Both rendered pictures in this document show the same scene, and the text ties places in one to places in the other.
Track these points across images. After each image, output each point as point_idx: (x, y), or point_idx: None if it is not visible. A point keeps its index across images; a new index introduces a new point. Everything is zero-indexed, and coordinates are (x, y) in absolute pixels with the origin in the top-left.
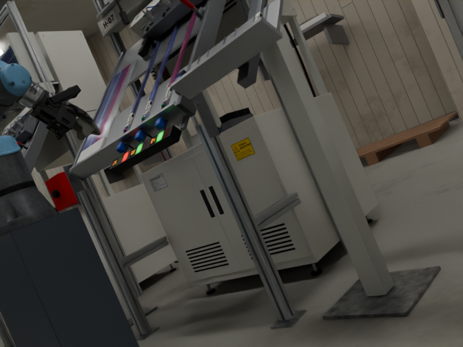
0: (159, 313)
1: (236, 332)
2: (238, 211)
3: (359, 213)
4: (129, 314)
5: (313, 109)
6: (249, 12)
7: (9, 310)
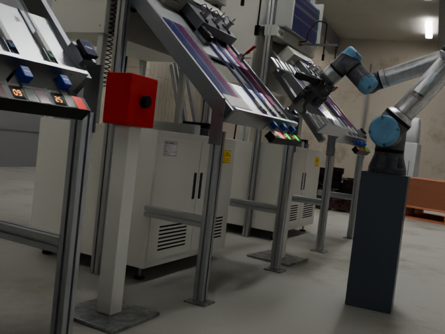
0: (136, 297)
1: (270, 278)
2: (287, 198)
3: None
4: (204, 276)
5: None
6: None
7: (403, 215)
